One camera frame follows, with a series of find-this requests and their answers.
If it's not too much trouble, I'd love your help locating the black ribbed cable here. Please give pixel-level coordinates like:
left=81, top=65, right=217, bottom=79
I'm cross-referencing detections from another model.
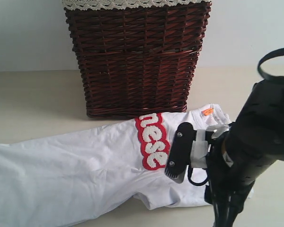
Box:
left=257, top=46, right=284, bottom=83

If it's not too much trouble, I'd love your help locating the orange garment tag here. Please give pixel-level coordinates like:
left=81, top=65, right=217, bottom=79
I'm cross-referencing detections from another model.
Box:
left=202, top=107, right=214, bottom=116

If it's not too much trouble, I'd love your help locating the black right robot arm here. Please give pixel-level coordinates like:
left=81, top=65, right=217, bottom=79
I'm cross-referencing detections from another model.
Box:
left=204, top=80, right=284, bottom=227

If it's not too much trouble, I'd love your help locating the white t-shirt with red lettering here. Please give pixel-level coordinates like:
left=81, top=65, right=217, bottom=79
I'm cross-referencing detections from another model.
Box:
left=0, top=104, right=230, bottom=227

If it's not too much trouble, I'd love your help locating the brown wicker basket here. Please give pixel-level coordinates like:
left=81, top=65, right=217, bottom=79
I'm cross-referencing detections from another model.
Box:
left=65, top=0, right=212, bottom=118

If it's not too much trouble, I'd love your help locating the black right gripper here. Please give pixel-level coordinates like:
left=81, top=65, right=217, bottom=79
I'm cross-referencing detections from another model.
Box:
left=204, top=144, right=255, bottom=227

